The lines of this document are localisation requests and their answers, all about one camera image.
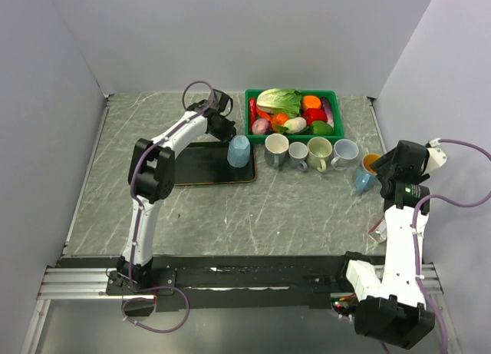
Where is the light blue faceted mug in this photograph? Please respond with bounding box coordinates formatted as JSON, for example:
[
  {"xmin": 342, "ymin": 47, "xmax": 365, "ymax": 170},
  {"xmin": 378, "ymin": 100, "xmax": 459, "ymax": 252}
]
[{"xmin": 227, "ymin": 135, "xmax": 251, "ymax": 168}]

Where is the blue patterned mug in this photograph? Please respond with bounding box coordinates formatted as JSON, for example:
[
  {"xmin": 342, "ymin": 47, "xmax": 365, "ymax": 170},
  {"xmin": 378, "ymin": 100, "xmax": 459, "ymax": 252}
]
[{"xmin": 354, "ymin": 154, "xmax": 381, "ymax": 195}]

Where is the frosted grey mug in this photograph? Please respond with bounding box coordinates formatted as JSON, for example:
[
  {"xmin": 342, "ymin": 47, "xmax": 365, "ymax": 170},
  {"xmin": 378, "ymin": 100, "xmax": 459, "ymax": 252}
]
[{"xmin": 331, "ymin": 139, "xmax": 359, "ymax": 171}]

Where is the large grey faceted mug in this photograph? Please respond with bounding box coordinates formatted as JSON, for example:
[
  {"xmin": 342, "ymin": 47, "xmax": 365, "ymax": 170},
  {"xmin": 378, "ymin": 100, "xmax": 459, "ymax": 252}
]
[{"xmin": 264, "ymin": 134, "xmax": 289, "ymax": 169}]

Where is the light green mug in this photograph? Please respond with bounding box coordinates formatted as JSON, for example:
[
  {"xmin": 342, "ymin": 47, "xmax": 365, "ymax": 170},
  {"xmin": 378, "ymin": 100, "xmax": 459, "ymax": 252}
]
[{"xmin": 306, "ymin": 137, "xmax": 333, "ymax": 173}]

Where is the small grey-blue mug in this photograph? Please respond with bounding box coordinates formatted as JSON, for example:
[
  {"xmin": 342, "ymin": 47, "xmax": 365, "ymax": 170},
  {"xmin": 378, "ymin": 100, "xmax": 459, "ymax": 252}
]
[{"xmin": 288, "ymin": 142, "xmax": 308, "ymax": 172}]

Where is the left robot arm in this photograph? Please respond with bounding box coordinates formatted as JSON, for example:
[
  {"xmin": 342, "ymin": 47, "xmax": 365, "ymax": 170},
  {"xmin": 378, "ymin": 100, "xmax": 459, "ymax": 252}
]
[{"xmin": 117, "ymin": 88, "xmax": 236, "ymax": 294}]

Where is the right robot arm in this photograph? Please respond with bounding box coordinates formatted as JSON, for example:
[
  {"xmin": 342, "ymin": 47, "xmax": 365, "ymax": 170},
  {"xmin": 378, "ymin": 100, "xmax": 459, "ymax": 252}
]
[{"xmin": 335, "ymin": 141, "xmax": 435, "ymax": 349}]

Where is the purple toy onion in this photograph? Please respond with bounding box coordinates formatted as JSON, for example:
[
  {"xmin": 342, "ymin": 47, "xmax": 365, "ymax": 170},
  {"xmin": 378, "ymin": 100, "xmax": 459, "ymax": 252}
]
[{"xmin": 251, "ymin": 118, "xmax": 271, "ymax": 135}]

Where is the red toy chili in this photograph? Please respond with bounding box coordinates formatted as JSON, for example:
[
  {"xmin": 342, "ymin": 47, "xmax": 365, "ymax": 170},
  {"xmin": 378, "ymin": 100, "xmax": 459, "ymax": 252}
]
[{"xmin": 249, "ymin": 98, "xmax": 256, "ymax": 123}]

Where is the black serving tray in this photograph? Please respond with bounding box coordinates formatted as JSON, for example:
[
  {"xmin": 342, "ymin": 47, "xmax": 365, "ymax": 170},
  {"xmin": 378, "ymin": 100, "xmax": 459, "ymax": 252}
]
[{"xmin": 175, "ymin": 142, "xmax": 256, "ymax": 186}]

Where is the small packaged card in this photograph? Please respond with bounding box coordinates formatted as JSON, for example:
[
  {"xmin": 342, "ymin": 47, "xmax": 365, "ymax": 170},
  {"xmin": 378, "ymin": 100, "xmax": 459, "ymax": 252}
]
[{"xmin": 368, "ymin": 218, "xmax": 387, "ymax": 243}]

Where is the green plastic crate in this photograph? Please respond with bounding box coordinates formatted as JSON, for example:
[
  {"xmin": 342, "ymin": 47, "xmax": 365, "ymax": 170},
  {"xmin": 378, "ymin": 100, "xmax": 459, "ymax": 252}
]
[{"xmin": 245, "ymin": 89, "xmax": 344, "ymax": 144}]

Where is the small orange toy vegetable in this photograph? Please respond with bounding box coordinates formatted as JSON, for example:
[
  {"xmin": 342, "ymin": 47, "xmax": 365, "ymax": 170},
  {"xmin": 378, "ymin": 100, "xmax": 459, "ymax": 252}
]
[{"xmin": 270, "ymin": 113, "xmax": 289, "ymax": 131}]

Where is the toy cabbage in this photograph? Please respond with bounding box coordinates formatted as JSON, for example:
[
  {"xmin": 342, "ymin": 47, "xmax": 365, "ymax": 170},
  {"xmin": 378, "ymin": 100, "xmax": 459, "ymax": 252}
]
[{"xmin": 256, "ymin": 88, "xmax": 302, "ymax": 118}]

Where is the white toy radish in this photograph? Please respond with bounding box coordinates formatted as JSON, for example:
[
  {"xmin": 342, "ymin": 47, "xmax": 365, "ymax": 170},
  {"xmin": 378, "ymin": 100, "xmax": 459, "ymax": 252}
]
[{"xmin": 283, "ymin": 117, "xmax": 307, "ymax": 134}]

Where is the green toy bell pepper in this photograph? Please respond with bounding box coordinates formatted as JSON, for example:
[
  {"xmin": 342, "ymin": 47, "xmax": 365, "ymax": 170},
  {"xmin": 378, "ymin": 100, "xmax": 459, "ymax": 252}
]
[{"xmin": 309, "ymin": 121, "xmax": 334, "ymax": 136}]

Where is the purple toy eggplant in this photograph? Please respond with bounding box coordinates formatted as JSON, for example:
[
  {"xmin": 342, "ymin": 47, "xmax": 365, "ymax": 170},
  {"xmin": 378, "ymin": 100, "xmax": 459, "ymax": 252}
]
[{"xmin": 321, "ymin": 97, "xmax": 334, "ymax": 127}]

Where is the red toy bell pepper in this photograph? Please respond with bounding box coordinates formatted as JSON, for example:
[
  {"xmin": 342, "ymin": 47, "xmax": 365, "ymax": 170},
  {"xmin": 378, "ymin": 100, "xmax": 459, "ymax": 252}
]
[{"xmin": 302, "ymin": 108, "xmax": 328, "ymax": 127}]

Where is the orange toy pepper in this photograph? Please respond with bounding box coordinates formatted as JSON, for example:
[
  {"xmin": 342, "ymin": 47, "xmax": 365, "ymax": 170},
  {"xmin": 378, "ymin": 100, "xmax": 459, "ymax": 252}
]
[{"xmin": 301, "ymin": 95, "xmax": 322, "ymax": 111}]

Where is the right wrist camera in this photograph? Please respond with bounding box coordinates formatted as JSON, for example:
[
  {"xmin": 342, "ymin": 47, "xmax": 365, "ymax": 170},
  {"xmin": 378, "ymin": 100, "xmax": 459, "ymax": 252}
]
[{"xmin": 423, "ymin": 138, "xmax": 447, "ymax": 174}]

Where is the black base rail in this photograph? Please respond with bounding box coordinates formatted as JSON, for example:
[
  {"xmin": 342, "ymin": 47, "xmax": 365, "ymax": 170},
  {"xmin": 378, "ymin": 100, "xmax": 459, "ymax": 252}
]
[{"xmin": 57, "ymin": 254, "xmax": 388, "ymax": 313}]

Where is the aluminium frame rail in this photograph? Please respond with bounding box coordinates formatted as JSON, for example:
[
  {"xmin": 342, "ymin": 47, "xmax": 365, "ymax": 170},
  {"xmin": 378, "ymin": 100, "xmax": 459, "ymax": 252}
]
[{"xmin": 21, "ymin": 92, "xmax": 461, "ymax": 354}]

